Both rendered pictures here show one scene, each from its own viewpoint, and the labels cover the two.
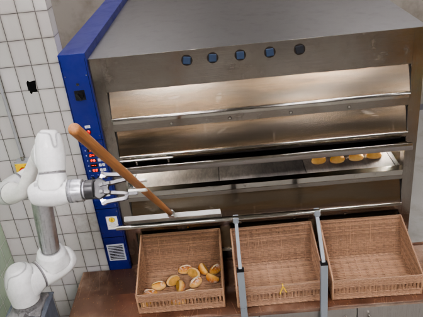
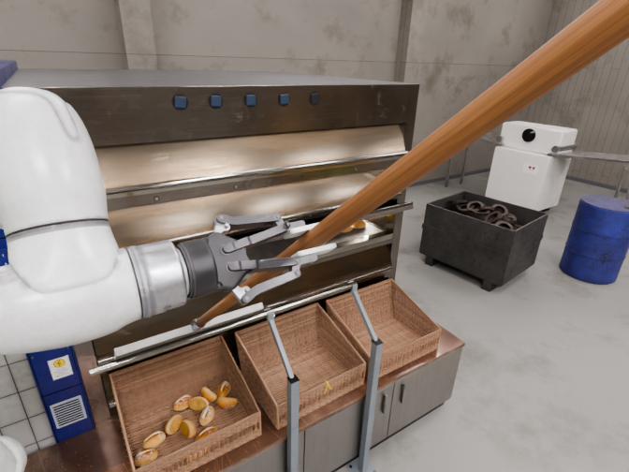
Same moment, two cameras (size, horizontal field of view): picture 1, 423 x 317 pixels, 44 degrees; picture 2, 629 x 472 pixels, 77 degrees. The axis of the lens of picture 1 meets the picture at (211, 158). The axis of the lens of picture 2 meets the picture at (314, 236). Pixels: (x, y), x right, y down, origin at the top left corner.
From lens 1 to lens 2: 157 cm
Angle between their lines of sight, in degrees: 33
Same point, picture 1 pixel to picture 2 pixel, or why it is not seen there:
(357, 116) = (360, 180)
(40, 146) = (16, 135)
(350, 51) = (359, 105)
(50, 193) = (79, 296)
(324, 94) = (336, 154)
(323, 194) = (328, 270)
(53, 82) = not seen: outside the picture
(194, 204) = (187, 311)
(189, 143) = (183, 225)
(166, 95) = (148, 155)
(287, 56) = (302, 107)
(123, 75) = not seen: hidden behind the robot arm
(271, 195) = not seen: hidden behind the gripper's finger
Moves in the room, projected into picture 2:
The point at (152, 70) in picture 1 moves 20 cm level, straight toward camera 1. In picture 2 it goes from (125, 115) to (145, 122)
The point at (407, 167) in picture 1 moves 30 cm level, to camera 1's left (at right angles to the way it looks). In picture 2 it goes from (396, 230) to (362, 241)
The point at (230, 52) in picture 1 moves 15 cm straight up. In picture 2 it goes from (239, 95) to (237, 57)
